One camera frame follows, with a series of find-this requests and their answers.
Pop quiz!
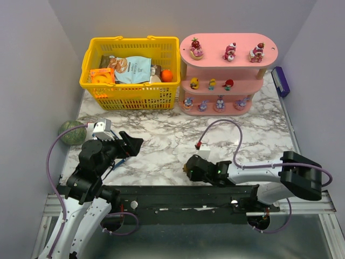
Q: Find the small purple bunny toy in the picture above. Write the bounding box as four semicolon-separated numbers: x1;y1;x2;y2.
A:
198;100;209;112

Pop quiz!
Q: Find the purple orange bunny toy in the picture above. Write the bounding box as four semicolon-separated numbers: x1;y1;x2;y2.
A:
183;97;193;111

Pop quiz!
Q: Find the yellow duck toy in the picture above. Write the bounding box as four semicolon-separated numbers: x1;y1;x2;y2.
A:
190;77;199;90

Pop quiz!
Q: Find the small yellow blue toy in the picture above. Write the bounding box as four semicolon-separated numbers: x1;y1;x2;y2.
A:
208;78;216;91

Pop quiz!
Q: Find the red cherry toy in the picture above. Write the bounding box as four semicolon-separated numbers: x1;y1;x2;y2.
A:
222;79;234;91

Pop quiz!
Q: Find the strawberry pink bear donut toy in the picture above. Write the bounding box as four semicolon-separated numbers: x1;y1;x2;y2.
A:
189;37;204;60

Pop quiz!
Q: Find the pink bear figure toy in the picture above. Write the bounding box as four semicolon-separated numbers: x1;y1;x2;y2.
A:
222;42;237;62

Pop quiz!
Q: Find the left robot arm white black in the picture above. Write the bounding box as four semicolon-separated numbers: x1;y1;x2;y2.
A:
39;131;143;258

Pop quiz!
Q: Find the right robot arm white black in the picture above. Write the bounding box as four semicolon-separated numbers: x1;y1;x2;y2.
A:
183;151;322;205

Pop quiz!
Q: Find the purple bunny toy on shelf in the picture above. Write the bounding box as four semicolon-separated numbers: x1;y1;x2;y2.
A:
233;98;250;111

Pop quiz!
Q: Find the pink three-tier shelf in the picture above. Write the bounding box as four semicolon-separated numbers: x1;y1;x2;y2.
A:
179;33;278;116

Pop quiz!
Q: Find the blue white box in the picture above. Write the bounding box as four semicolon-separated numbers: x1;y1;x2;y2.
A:
112;159;126;171

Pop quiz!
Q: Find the green textured melon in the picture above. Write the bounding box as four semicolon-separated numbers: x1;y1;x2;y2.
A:
58;120;87;146

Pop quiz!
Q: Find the beige round item in basket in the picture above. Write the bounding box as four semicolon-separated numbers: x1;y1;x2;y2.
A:
149;75;162;84

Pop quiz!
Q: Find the orange snack box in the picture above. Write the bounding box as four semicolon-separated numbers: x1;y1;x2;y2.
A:
90;68;116;87

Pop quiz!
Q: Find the light blue chips bag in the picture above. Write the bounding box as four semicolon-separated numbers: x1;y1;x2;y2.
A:
108;56;151;84

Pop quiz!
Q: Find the orange fruit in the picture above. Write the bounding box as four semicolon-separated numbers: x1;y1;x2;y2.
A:
161;70;174;83

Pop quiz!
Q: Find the brown snack packet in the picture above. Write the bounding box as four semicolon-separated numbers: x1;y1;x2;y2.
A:
99;56;112;69

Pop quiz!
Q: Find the yellow plastic shopping basket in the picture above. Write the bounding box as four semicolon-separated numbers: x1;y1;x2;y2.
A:
79;36;181;110

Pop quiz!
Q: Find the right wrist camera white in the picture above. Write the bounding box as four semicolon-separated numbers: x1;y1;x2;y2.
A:
195;141;211;160

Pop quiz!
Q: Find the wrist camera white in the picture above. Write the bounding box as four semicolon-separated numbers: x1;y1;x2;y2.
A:
195;141;211;160
86;119;115;141

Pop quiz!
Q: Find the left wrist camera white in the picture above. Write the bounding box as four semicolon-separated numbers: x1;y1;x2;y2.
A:
86;119;115;141

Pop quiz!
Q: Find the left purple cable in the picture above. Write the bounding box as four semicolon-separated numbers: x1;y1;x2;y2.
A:
45;122;89;258

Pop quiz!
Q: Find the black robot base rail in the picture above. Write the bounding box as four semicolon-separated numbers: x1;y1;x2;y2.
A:
99;186;279;230

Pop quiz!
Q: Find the purple box at wall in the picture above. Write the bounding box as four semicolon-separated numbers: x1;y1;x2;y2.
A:
271;66;290;98

